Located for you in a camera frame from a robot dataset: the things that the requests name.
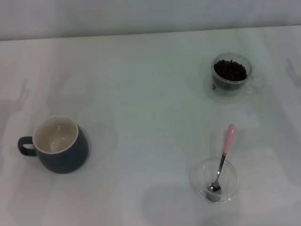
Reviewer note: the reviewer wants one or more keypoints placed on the pile of coffee beans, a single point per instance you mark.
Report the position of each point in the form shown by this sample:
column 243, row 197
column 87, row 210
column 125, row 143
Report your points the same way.
column 230, row 70

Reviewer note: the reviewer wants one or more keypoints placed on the dark mug with white interior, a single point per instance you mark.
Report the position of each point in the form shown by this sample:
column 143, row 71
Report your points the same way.
column 65, row 160

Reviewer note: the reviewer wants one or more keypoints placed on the clear glass bowl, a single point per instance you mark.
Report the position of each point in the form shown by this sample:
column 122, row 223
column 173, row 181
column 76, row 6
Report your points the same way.
column 233, row 179

